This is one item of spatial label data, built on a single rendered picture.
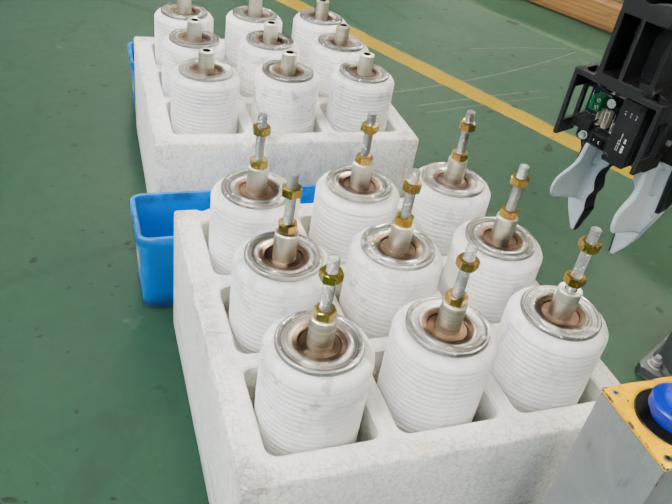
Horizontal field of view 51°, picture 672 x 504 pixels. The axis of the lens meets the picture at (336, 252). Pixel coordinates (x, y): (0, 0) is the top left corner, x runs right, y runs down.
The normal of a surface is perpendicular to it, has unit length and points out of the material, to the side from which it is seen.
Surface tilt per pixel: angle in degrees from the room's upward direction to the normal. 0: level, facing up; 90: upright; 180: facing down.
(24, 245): 0
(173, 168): 90
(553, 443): 90
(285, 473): 0
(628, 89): 90
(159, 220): 88
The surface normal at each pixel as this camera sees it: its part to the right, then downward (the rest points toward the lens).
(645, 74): -0.77, 0.29
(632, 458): -0.94, 0.07
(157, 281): 0.30, 0.63
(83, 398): 0.14, -0.80
